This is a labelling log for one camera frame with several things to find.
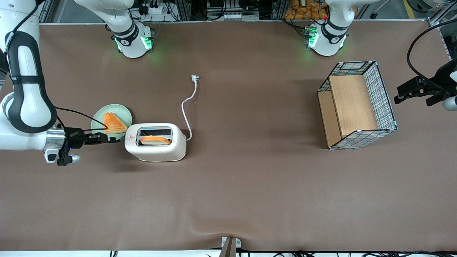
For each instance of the pale green round plate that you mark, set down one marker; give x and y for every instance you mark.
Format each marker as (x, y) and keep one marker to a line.
(98, 123)

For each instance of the aluminium frame profile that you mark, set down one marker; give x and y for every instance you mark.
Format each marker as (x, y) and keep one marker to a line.
(46, 10)
(439, 14)

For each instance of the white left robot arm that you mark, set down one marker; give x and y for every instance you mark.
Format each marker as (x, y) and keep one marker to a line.
(326, 48)

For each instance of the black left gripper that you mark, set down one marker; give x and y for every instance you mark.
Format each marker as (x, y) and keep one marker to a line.
(441, 83)

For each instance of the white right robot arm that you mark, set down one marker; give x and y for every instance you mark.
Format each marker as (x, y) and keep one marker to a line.
(132, 50)

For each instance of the white two-slot toaster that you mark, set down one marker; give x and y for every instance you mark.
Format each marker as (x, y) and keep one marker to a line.
(157, 151)

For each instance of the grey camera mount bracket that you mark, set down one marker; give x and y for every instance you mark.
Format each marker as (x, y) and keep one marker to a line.
(230, 248)

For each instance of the white terminal block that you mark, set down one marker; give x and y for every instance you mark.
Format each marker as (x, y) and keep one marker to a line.
(232, 16)

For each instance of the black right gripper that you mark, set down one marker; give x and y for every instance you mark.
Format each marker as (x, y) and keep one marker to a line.
(74, 138)

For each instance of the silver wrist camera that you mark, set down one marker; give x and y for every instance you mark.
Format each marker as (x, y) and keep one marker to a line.
(75, 159)
(450, 103)

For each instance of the bag of orange buns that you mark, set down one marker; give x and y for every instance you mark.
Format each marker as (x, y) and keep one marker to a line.
(305, 10)

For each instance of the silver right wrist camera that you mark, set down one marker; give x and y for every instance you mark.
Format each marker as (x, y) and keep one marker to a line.
(75, 159)

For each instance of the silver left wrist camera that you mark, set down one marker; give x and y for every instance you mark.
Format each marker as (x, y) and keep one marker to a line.
(450, 103)

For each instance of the brown table cloth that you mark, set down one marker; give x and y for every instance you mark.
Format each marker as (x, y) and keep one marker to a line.
(250, 196)

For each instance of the white power strip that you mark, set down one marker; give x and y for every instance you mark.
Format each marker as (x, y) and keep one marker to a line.
(155, 9)

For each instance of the triangular golden pastry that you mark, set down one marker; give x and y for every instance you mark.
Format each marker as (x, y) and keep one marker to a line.
(114, 124)

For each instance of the toast slice in toaster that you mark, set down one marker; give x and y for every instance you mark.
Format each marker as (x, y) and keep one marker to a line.
(155, 140)

